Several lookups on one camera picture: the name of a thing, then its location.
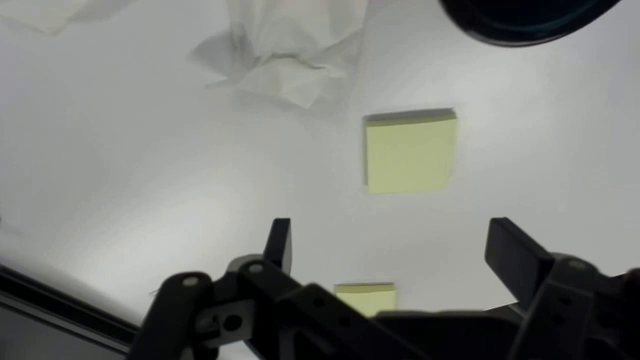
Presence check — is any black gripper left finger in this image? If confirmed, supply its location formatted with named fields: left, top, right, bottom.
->
left=127, top=215, right=427, bottom=360

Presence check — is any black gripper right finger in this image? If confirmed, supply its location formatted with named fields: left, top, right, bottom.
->
left=484, top=215, right=640, bottom=360

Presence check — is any white napkin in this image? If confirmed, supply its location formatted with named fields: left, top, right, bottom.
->
left=187, top=0, right=370, bottom=112

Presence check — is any yellow sticky note pad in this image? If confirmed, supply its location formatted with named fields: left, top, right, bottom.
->
left=362, top=108, right=459, bottom=195
left=331, top=279, right=399, bottom=318

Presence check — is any dark blue mug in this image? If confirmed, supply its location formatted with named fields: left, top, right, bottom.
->
left=436, top=0, right=623, bottom=47

